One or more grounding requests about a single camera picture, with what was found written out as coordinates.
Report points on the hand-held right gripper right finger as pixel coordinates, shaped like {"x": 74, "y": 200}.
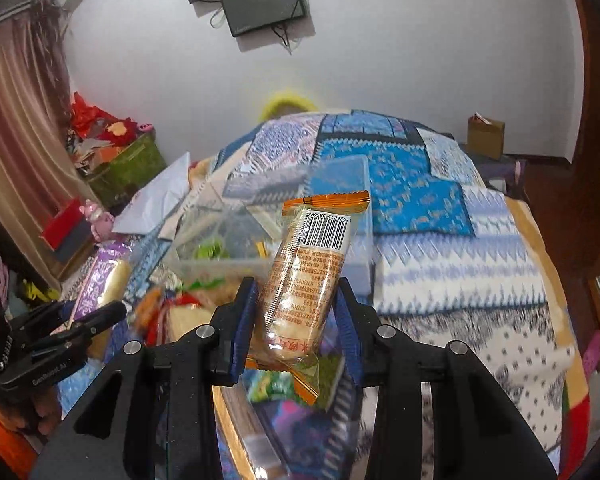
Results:
{"x": 351, "y": 347}

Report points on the grey cloth bag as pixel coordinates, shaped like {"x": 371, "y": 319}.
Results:
{"x": 497, "y": 166}

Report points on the red box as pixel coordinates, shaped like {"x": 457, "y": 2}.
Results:
{"x": 65, "y": 227}

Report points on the white pillow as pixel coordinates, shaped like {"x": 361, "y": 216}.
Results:
{"x": 152, "y": 195}

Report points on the pile of red decorations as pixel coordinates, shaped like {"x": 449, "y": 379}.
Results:
{"x": 100, "y": 125}

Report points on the clear plastic container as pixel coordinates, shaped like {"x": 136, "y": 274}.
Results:
{"x": 220, "y": 230}

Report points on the striped pink curtain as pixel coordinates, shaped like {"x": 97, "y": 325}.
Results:
{"x": 20, "y": 135}

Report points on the pile of assorted snacks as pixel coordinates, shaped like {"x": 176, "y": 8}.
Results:
{"x": 180, "y": 312}

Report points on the patchwork blanket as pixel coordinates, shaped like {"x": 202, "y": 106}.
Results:
{"x": 430, "y": 220}

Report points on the orange cloth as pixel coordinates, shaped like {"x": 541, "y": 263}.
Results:
{"x": 5, "y": 440}

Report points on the yellow foam tube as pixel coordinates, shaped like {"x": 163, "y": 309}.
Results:
{"x": 280, "y": 102}

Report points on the brown cardboard box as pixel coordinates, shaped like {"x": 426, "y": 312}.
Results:
{"x": 486, "y": 137}

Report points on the small black wall monitor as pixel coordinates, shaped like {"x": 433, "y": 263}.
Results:
{"x": 262, "y": 5}

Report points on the purple cake packet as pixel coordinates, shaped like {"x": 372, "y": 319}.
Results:
{"x": 102, "y": 275}

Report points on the pink slipper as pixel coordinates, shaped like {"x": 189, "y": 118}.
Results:
{"x": 593, "y": 355}

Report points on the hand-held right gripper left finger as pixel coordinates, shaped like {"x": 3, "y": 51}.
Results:
{"x": 245, "y": 327}

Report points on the white curtain rail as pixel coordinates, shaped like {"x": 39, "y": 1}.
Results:
{"x": 5, "y": 16}

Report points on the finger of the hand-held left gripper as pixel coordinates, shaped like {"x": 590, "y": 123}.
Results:
{"x": 66, "y": 309}
{"x": 102, "y": 314}

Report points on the orange-ended rice cracker packet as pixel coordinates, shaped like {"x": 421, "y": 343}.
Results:
{"x": 300, "y": 285}

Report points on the pink toy figure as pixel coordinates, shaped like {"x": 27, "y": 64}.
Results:
{"x": 96, "y": 217}

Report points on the green storage basket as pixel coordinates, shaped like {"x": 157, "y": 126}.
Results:
{"x": 130, "y": 170}

